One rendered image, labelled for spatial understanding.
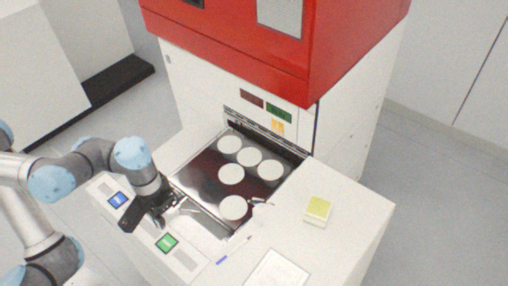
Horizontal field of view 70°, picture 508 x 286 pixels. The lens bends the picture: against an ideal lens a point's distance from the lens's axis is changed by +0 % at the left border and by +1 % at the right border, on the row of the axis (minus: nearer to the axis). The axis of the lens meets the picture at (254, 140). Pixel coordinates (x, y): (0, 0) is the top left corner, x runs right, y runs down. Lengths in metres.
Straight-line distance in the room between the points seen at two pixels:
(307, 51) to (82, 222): 1.97
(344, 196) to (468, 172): 1.66
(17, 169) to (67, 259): 0.42
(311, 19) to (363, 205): 0.64
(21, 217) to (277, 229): 0.74
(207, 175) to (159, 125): 1.61
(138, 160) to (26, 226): 0.46
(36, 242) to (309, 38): 0.95
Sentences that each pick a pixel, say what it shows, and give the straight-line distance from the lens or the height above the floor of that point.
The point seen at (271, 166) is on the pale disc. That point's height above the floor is 0.90.
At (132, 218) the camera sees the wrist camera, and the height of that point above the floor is 1.20.
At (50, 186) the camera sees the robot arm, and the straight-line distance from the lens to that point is 0.83.
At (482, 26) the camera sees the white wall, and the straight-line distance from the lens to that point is 2.56.
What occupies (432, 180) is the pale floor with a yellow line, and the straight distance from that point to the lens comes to 2.70.
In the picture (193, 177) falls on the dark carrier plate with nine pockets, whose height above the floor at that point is 0.90.
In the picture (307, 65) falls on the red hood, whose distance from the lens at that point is 1.06.
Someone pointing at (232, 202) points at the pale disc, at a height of 0.90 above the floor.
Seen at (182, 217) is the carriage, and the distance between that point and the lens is 1.36.
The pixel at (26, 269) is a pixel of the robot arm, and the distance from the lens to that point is 1.21.
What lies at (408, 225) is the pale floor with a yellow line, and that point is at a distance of 2.45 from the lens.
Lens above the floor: 2.02
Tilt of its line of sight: 48 degrees down
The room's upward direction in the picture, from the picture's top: 4 degrees counter-clockwise
